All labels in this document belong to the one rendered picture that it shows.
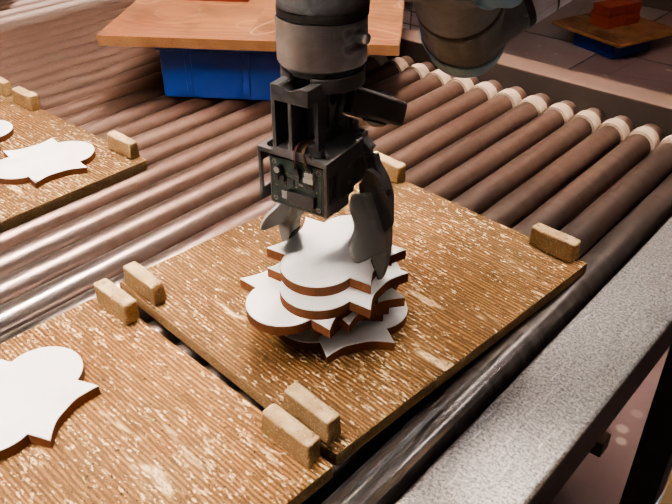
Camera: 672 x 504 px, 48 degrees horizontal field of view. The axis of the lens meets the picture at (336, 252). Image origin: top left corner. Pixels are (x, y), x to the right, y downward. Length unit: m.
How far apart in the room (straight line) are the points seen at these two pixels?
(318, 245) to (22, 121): 0.69
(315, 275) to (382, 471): 0.19
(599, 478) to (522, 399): 1.21
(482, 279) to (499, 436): 0.22
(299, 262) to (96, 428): 0.24
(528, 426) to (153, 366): 0.36
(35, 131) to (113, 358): 0.58
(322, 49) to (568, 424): 0.40
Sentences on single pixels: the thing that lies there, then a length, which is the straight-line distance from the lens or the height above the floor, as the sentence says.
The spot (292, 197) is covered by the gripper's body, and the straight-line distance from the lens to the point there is 0.65.
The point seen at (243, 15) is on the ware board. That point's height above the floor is 1.04.
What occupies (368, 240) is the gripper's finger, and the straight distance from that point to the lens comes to 0.69.
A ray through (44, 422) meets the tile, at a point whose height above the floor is 0.95.
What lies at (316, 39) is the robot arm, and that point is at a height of 1.25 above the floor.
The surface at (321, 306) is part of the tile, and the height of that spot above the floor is 1.01.
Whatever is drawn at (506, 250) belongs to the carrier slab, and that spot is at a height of 0.94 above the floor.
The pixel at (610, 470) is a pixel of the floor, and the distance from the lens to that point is 1.99.
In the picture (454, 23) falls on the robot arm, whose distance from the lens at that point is 0.62.
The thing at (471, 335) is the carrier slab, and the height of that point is 0.94.
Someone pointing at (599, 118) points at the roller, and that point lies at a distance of 1.37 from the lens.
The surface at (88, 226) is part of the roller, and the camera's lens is 1.04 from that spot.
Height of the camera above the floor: 1.43
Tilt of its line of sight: 34 degrees down
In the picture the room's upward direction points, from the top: straight up
